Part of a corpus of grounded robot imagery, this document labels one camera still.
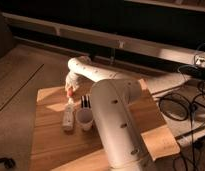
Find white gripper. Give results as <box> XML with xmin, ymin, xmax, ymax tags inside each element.
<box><xmin>65</xmin><ymin>72</ymin><xmax>80</xmax><ymax>91</ymax></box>

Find red orange pepper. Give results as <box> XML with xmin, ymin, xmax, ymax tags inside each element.
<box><xmin>66</xmin><ymin>90</ymin><xmax>73</xmax><ymax>98</ymax></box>

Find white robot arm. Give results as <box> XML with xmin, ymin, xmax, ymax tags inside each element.
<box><xmin>65</xmin><ymin>56</ymin><xmax>156</xmax><ymax>171</ymax></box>

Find black striped object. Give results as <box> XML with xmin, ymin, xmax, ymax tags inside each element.
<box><xmin>81</xmin><ymin>95</ymin><xmax>91</xmax><ymax>108</ymax></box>

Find white squeeze bottle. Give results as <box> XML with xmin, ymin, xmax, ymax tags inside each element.
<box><xmin>62</xmin><ymin>98</ymin><xmax>74</xmax><ymax>131</ymax></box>

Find black chair wheel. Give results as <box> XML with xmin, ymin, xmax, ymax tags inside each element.
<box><xmin>0</xmin><ymin>158</ymin><xmax>16</xmax><ymax>169</ymax></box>

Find white shelf rail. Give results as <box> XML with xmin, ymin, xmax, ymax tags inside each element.
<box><xmin>2</xmin><ymin>12</ymin><xmax>205</xmax><ymax>68</ymax></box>

